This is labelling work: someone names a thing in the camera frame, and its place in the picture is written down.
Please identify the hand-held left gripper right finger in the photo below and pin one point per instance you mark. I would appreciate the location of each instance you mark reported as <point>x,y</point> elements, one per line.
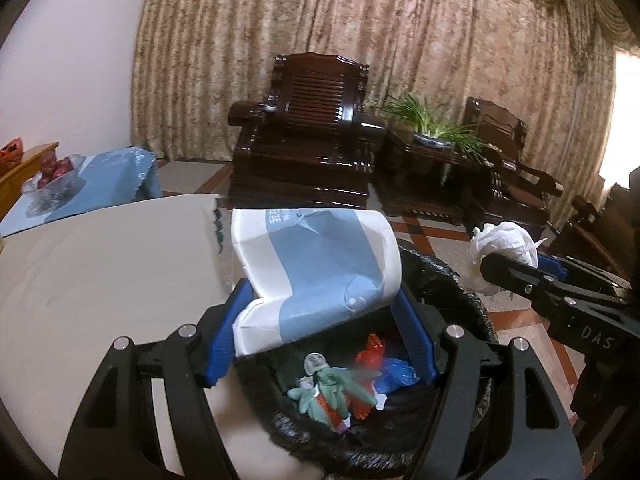
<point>415,335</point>

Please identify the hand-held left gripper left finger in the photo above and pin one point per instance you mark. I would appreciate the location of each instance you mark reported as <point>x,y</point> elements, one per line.
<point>222,340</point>

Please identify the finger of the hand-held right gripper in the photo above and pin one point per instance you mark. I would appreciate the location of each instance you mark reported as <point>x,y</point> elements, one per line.
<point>510,275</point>
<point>552,266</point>

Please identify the white tissue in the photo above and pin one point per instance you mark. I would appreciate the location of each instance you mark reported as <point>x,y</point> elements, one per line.
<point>502,242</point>

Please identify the black trash bin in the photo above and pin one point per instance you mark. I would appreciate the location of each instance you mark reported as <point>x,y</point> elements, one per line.
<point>440,280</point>

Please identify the blue and white paper bag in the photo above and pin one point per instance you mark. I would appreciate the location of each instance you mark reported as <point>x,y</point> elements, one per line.
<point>320,260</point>

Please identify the blue plastic wrapper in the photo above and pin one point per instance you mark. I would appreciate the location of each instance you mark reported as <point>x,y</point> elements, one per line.
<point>397,375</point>

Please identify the red plastic wrapper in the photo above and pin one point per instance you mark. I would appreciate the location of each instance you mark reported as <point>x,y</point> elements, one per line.
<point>372,360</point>

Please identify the dark wooden armchair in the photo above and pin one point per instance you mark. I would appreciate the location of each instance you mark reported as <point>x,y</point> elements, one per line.
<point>305,135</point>
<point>505,160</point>
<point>590,225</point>

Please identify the clear round plastic cap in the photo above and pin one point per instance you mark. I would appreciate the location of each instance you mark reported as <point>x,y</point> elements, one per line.
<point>315,362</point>

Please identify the dark wooden side table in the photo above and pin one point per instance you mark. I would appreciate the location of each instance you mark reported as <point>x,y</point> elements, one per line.
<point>430,180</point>

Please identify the bright window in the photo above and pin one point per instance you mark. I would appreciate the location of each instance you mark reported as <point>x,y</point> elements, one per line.
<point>625,110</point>

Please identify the green potted plant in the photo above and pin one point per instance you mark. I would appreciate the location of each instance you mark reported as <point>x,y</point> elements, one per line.
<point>425,117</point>

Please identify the blue tablecloth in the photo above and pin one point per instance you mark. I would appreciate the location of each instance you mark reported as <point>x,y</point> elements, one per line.
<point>115,180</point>

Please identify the light wooden bench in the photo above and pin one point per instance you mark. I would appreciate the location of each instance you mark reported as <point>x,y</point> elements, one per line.
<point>30,165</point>

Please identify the orange basket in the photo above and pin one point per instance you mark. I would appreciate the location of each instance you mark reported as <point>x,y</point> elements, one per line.
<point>10,155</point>

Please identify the beige patterned curtain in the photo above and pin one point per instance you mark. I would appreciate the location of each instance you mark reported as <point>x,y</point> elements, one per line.
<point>300,10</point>

